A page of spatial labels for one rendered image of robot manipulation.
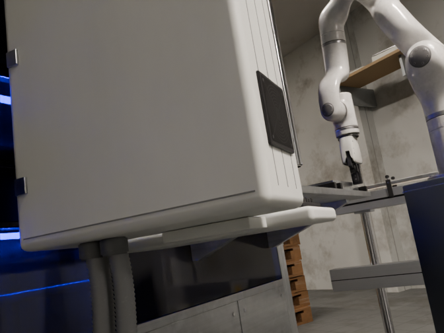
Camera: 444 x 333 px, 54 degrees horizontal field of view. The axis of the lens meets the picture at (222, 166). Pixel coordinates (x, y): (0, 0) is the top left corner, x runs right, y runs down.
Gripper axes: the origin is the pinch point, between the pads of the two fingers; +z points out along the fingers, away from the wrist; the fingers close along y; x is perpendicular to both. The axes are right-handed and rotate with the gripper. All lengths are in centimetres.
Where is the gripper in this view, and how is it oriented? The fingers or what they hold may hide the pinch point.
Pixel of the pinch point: (357, 178)
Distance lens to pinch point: 164.4
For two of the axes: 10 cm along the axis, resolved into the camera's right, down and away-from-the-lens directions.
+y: -5.5, -0.7, -8.3
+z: 1.5, 9.7, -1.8
